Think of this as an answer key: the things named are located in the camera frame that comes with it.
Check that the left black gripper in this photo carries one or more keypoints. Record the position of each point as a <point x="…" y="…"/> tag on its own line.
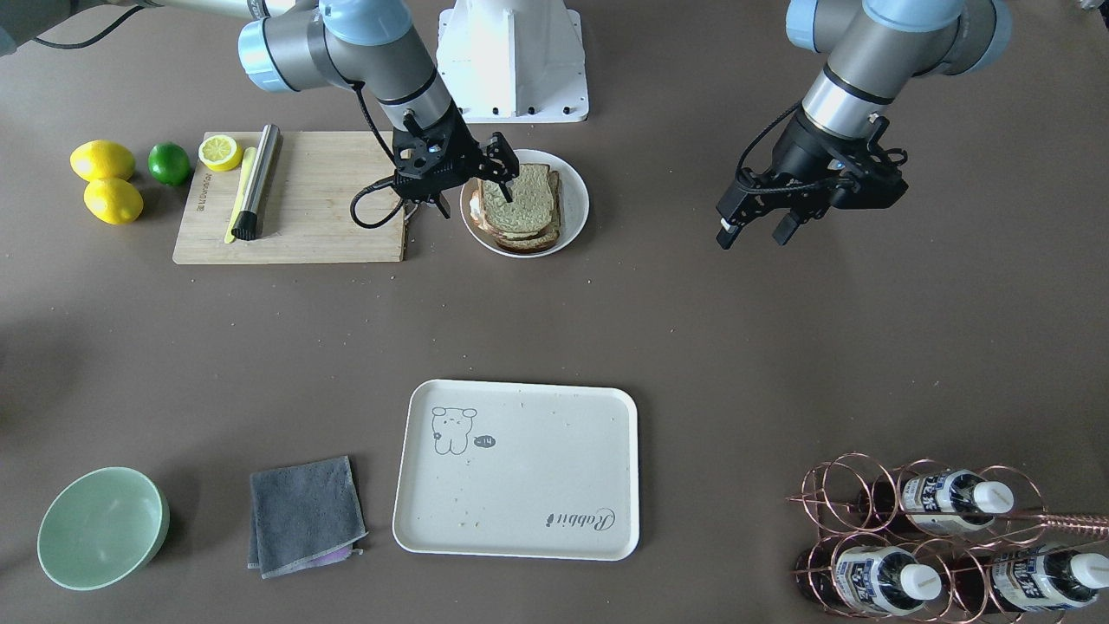
<point x="802" y="154"/>

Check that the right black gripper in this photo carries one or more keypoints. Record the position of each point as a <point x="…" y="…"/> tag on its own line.
<point x="500" y="162"/>

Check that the bread slice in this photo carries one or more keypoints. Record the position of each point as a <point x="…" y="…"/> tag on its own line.
<point x="547" y="238"/>
<point x="531" y="209"/>

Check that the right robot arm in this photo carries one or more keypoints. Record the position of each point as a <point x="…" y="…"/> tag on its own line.
<point x="371" y="46"/>

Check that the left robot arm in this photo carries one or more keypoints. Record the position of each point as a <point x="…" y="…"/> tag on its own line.
<point x="874" y="48"/>

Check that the cream rabbit tray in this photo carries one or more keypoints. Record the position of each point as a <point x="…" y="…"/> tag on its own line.
<point x="519" y="470"/>

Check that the fried egg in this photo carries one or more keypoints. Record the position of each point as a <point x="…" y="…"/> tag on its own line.
<point x="476" y="210"/>

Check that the bread slice on plate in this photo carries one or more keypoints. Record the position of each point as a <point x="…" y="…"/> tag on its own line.
<point x="547" y="238"/>

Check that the white round plate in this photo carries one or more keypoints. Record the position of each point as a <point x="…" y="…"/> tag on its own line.
<point x="574" y="203"/>

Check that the wooden cutting board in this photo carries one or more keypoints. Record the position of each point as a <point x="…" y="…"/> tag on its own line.
<point x="304" y="214"/>

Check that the steel muddler tool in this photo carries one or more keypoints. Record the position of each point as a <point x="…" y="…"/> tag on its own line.
<point x="246" y="225"/>

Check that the half lemon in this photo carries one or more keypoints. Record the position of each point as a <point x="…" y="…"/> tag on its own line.
<point x="220" y="153"/>

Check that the green lime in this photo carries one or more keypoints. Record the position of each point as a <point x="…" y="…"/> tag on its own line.
<point x="169" y="164"/>

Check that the tea bottle one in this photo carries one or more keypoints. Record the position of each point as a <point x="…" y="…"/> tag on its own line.
<point x="940" y="503"/>

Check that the yellow lemon lower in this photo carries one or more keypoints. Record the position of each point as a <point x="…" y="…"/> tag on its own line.
<point x="113" y="201"/>

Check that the yellow lemon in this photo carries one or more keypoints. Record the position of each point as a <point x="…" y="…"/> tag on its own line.
<point x="113" y="201"/>
<point x="102" y="159"/>

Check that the grey folded cloth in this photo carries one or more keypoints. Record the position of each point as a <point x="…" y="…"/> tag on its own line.
<point x="304" y="516"/>

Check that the tea bottle two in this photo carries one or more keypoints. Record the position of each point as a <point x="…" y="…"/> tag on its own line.
<point x="865" y="580"/>

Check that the yellow lemon upper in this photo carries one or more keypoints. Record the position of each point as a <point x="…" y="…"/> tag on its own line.
<point x="102" y="159"/>

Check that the tea bottle three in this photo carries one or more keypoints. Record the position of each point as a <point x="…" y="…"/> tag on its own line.
<point x="1033" y="580"/>

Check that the mint green bowl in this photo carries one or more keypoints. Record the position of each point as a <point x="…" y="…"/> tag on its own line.
<point x="103" y="527"/>

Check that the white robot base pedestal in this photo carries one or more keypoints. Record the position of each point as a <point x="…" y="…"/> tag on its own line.
<point x="514" y="61"/>

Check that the copper wire bottle rack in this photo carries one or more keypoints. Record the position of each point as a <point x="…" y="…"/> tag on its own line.
<point x="829" y="490"/>

